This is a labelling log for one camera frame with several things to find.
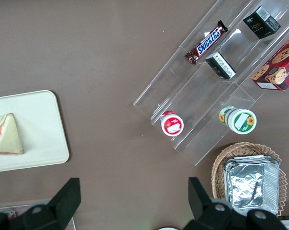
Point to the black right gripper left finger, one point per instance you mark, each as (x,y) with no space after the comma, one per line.
(63,201)

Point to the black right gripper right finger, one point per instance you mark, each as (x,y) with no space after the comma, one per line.
(204,206)

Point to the triangle sandwich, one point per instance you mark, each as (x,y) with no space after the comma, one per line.
(8,139)

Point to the light wicker basket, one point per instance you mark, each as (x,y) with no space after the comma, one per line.
(218,167)

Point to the aluminium foil tray stack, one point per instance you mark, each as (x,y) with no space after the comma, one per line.
(247,187)

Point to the pale rectangular plastic tray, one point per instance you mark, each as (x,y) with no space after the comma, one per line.
(39,119)

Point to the white round object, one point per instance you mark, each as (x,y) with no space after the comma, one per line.
(167,228)

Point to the red lidded yogurt cup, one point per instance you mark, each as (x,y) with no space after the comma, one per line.
(172,124)

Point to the green sunflower lidded cup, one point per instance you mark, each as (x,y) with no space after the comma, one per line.
(242,121)

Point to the clear acrylic stepped shelf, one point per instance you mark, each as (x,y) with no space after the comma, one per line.
(182,95)

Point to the small black and white box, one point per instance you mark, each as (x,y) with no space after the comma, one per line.
(218,64)

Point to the red tartan cookie box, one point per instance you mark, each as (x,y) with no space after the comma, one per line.
(281,67)

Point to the Snickers chocolate bar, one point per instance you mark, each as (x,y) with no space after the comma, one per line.
(207,43)

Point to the black box with Face print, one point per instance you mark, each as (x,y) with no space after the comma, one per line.
(259,26)

